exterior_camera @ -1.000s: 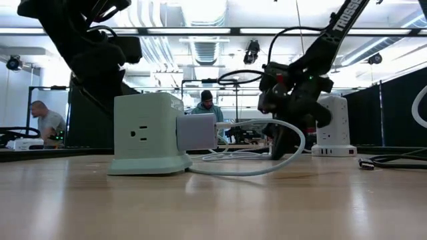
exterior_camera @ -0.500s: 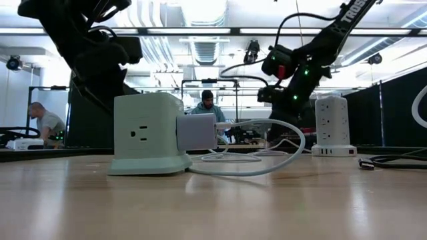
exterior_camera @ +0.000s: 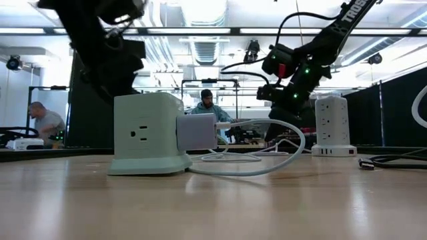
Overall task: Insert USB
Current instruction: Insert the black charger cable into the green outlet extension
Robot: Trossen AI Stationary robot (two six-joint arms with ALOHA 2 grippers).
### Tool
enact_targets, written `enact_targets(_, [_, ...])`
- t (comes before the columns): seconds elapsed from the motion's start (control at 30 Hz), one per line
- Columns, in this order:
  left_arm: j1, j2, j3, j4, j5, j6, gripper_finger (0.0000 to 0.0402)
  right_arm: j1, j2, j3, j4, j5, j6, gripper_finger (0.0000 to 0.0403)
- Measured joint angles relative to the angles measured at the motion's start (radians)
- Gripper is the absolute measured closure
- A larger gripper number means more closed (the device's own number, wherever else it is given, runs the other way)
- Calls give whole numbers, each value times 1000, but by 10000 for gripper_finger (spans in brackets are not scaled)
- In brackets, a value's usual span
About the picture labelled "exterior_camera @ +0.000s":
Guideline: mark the silver ceiling air duct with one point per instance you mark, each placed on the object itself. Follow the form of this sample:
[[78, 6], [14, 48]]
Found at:
[[205, 53]]

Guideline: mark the white tower power strip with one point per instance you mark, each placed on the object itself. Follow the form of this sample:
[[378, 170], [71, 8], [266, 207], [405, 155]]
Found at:
[[333, 123]]

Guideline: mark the white equipment box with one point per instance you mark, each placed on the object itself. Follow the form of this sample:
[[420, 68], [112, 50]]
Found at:
[[28, 144]]

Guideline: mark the black background robot arm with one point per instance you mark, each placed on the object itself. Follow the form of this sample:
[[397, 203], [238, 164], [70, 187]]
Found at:
[[16, 128]]

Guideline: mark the black background rig frame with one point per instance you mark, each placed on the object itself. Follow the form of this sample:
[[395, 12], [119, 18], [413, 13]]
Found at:
[[209, 80], [50, 88]]

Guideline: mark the small blue-grey plug adapter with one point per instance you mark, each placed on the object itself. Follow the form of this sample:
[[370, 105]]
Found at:
[[197, 131]]

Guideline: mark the mint green cube power strip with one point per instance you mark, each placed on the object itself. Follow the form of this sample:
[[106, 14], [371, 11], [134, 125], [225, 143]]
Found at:
[[146, 133]]

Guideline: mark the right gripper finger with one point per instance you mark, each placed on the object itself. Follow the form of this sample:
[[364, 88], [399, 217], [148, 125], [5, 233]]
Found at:
[[275, 115], [292, 115]]

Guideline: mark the linear ceiling light strip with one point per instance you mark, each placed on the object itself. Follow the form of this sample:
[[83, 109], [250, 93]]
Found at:
[[200, 31]]

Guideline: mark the black aluminium table frame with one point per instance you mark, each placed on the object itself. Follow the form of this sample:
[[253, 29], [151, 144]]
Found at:
[[50, 154]]

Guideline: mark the black partition wall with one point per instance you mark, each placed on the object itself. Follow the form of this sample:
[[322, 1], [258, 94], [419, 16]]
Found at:
[[400, 113], [90, 126]]

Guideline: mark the black ceiling spotlight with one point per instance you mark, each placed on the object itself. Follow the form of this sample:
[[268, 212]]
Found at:
[[253, 50], [375, 59], [14, 63]]

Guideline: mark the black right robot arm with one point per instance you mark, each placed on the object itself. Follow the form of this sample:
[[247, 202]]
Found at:
[[347, 23]]

